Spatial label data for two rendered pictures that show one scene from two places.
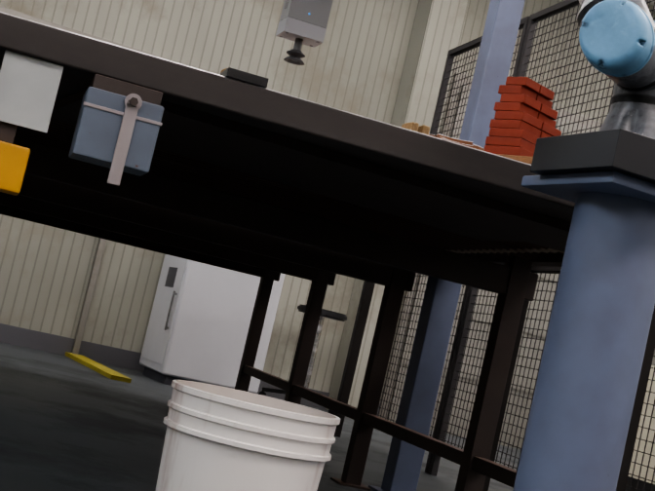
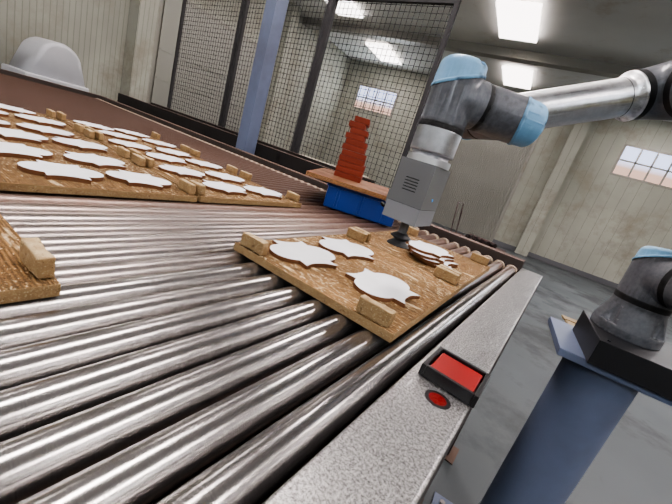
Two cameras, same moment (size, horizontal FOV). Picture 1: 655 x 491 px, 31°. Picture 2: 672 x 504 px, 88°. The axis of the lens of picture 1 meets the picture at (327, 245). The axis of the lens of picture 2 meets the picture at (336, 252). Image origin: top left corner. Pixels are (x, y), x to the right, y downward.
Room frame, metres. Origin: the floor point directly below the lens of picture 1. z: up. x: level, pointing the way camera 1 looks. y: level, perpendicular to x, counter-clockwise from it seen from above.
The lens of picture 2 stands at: (1.99, 0.65, 1.16)
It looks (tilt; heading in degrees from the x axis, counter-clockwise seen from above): 16 degrees down; 317
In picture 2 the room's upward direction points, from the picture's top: 18 degrees clockwise
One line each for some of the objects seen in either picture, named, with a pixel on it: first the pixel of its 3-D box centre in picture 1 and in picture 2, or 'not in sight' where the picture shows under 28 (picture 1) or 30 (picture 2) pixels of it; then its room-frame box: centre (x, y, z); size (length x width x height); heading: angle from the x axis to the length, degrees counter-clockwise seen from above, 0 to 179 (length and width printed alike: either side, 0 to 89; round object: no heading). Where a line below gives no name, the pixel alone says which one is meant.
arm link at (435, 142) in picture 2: not in sight; (435, 144); (2.38, 0.15, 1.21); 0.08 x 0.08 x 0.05
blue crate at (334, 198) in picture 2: not in sight; (361, 200); (3.11, -0.45, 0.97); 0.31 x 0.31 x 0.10; 46
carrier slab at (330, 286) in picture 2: not in sight; (360, 270); (2.48, 0.12, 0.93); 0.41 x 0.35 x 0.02; 108
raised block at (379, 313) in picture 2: not in sight; (375, 310); (2.29, 0.26, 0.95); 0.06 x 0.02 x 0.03; 18
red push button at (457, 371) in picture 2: not in sight; (454, 375); (2.16, 0.22, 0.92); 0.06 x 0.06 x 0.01; 16
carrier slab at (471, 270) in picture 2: not in sight; (423, 253); (2.60, -0.28, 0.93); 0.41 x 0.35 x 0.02; 107
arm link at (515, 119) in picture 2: not in sight; (501, 117); (2.34, 0.06, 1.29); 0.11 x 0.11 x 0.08; 55
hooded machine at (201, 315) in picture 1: (216, 286); (44, 98); (7.87, 0.65, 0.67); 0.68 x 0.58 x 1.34; 114
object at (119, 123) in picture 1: (115, 134); not in sight; (2.10, 0.41, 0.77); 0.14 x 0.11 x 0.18; 106
